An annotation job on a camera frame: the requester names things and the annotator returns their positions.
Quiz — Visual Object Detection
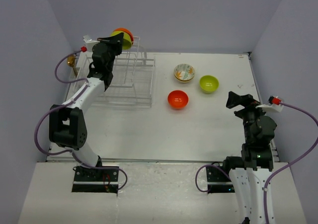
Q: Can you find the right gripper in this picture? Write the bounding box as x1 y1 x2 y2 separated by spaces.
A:
226 91 272 142

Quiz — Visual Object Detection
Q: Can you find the green bowl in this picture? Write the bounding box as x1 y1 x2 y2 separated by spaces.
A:
111 31 133 50
199 75 219 94

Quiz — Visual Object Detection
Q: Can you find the orange bowl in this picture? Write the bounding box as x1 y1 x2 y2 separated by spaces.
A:
114 27 134 43
167 90 189 110

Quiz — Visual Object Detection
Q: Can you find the blue yellow patterned bowl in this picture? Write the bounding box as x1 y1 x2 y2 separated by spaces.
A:
175 76 195 83

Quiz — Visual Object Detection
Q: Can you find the white floral patterned bowl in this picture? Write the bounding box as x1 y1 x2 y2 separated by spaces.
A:
173 64 195 80

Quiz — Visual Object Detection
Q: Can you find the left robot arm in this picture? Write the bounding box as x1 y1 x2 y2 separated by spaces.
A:
49 32 125 181

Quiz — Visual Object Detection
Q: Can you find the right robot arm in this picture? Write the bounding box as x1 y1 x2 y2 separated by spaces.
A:
222 91 277 224

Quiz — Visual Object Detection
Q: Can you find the brass wooden utensil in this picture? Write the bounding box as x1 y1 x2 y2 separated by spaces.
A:
67 55 78 77

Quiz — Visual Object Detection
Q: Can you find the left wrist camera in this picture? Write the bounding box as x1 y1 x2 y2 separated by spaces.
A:
80 35 99 52

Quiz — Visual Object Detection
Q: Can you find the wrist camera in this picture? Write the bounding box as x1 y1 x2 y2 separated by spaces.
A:
80 35 99 52
256 96 283 113

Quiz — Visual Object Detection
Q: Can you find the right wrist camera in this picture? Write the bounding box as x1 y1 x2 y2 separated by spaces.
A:
256 96 283 113

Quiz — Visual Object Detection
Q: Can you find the white wire dish rack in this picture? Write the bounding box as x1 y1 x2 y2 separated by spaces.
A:
68 37 155 106

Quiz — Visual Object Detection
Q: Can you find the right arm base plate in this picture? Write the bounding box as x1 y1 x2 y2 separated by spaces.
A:
206 167 235 194

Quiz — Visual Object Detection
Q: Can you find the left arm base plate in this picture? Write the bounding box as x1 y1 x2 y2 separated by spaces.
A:
72 166 119 194

